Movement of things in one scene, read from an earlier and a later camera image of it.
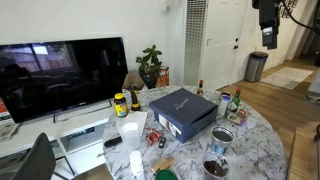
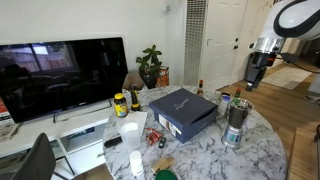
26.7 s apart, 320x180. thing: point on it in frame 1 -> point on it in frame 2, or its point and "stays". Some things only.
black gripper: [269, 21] -> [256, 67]
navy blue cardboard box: [182, 114] stays
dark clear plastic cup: [216, 165] -> [238, 109]
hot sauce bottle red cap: [200, 90] stays
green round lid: [165, 175] stays
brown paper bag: [133, 82] stays
